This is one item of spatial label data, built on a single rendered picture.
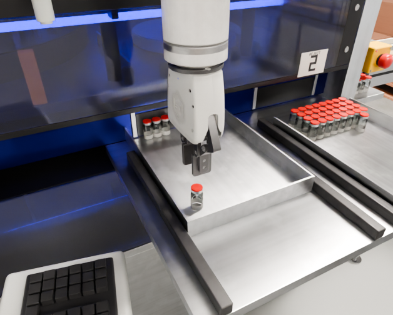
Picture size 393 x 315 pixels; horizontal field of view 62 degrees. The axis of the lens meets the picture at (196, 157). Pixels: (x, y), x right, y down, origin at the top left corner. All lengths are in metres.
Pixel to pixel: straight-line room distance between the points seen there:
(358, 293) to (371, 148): 0.96
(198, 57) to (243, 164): 0.34
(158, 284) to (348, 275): 0.97
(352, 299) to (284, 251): 1.13
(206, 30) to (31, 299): 0.46
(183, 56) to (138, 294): 0.79
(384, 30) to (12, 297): 3.99
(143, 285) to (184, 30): 0.79
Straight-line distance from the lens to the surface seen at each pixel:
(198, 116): 0.43
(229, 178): 0.66
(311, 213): 0.62
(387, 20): 4.16
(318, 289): 1.64
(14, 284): 0.66
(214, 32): 0.41
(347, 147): 0.82
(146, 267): 0.98
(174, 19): 0.41
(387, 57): 1.07
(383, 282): 1.78
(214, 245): 0.54
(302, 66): 0.88
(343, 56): 0.98
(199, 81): 0.42
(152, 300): 1.12
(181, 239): 0.52
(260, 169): 0.69
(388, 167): 0.80
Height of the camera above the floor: 1.28
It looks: 34 degrees down
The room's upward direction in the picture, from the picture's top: straight up
